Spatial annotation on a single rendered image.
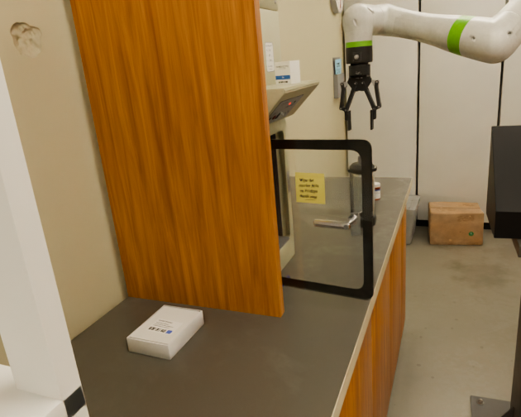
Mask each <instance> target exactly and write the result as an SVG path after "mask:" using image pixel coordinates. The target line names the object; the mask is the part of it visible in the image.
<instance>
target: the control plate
mask: <svg viewBox="0 0 521 417"><path fill-rule="evenodd" d="M302 97H303V94H302V95H299V96H297V97H294V98H290V99H287V100H285V101H282V102H280V104H279V105H278V106H277V108H276V109H275V110H274V112H273V113H272V114H271V115H270V116H269V119H270V120H269V123H272V122H275V121H277V120H279V119H281V118H283V117H286V116H287V114H288V113H286V114H285V113H284V112H288V111H289V112H290V111H291V109H292V108H293V107H294V106H295V104H296V103H297V102H298V101H299V100H300V99H301V98H302ZM295 100H296V102H295V103H294V101H295ZM290 102H291V104H290V105H289V103H290ZM281 112H282V113H284V115H281V114H280V115H279V116H278V114H279V113H281ZM275 115H276V117H277V116H278V118H276V119H274V120H272V118H273V117H274V116H275Z"/></svg>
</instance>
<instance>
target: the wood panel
mask: <svg viewBox="0 0 521 417"><path fill-rule="evenodd" d="M70 5H71V9H72V13H73V18H74V25H75V30H76V34H77V38H78V43H79V50H80V54H81V59H82V63H83V67H84V76H85V80H86V84H87V89H88V96H89V101H90V105H91V109H92V114H93V121H94V126H95V130H96V134H97V139H98V146H99V151H100V156H101V160H102V164H103V172H104V176H105V180H106V185H107V189H108V197H109V201H110V205H111V210H112V217H113V222H114V227H115V231H116V235H117V243H118V247H119V252H120V256H121V260H122V268H123V272H124V276H125V281H126V285H127V293H128V296H130V297H136V298H142V299H148V300H159V301H165V302H171V303H178V304H189V305H195V306H202V307H208V308H214V309H225V310H231V311H237V312H244V313H250V314H261V315H268V316H274V317H280V318H281V316H282V315H283V313H284V296H283V286H282V276H281V265H280V246H279V236H278V225H277V215H276V205H275V186H274V175H273V165H272V155H271V144H270V124H269V114H268V104H267V94H266V83H265V64H264V54H263V43H262V33H261V14H260V3H259V0H70Z"/></svg>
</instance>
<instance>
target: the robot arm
mask: <svg viewBox="0 0 521 417"><path fill-rule="evenodd" d="M342 26H343V30H344V34H345V40H346V64H347V65H348V64H350V65H349V66H348V67H349V79H348V81H347V82H342V83H340V85H341V89H342V91H341V99H340V107H339V109H340V110H342V111H344V113H345V121H347V130H348V131H350V130H351V110H349V107H350V106H351V101H352V99H353V97H354V94H355V92H357V91H364V92H365V94H366V97H367V98H368V101H369V103H370V106H371V108H372V109H371V110H370V129H371V130H373V129H374V119H376V110H377V109H379V108H381V107H382V106H381V100H380V91H379V83H380V81H379V80H378V79H377V80H374V79H372V78H371V76H370V64H369V62H372V61H373V50H372V36H392V37H399V38H404V39H409V40H413V41H419V42H422V43H425V44H428V45H431V46H435V47H437V48H439V49H442V50H445V51H448V52H450V53H453V54H455V55H460V56H463V57H466V58H468V59H472V60H477V61H480V62H484V63H487V64H497V63H499V62H502V61H504V60H507V59H508V58H509V57H510V56H511V55H512V54H513V53H514V52H515V51H516V50H517V48H518V47H519V46H520V44H521V0H510V1H509V2H508V3H507V4H506V5H505V6H504V7H503V8H502V9H501V10H500V11H499V12H498V13H497V14H496V15H495V16H493V17H492V18H490V17H474V16H462V15H442V14H432V13H425V12H416V11H411V10H408V9H404V8H402V7H396V6H394V5H392V4H389V3H383V4H377V5H373V4H364V3H356V4H353V5H351V6H350V7H349V8H348V9H347V10H346V11H345V13H344V15H343V18H342ZM370 83H373V86H375V98H376V103H377V106H376V105H375V102H374V100H373V98H372V96H371V94H370V90H369V88H368V87H369V85H370ZM348 84H349V85H350V87H351V92H350V95H349V98H348V100H347V104H346V106H345V107H344V103H345V96H346V87H347V85H348Z"/></svg>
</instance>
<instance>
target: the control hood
mask: <svg viewBox="0 0 521 417"><path fill-rule="evenodd" d="M319 82H320V80H318V79H315V80H304V81H300V83H297V84H281V85H276V84H272V85H268V86H266V94H267V104H268V114H269V116H270V115H271V114H272V113H273V112H274V110H275V109H276V108H277V106H278V105H279V104H280V102H282V101H285V100H287V99H290V98H294V97H297V96H299V95H302V94H303V97H302V98H301V99H300V100H299V101H298V102H297V103H296V104H295V106H294V107H293V108H292V109H291V111H290V112H289V113H288V114H287V116H286V117H289V116H291V115H293V114H294V113H295V112H296V111H297V110H298V109H299V107H300V106H301V105H302V104H303V102H304V101H305V100H306V99H307V98H308V96H309V95H310V94H311V93H312V92H313V91H314V90H315V89H316V87H317V86H318V85H319ZM286 117H283V118H281V119H284V118H286ZM281 119H279V120H281ZM279 120H277V121H275V122H278V121H279ZM272 123H274V122H272ZM272 123H269V124H272Z"/></svg>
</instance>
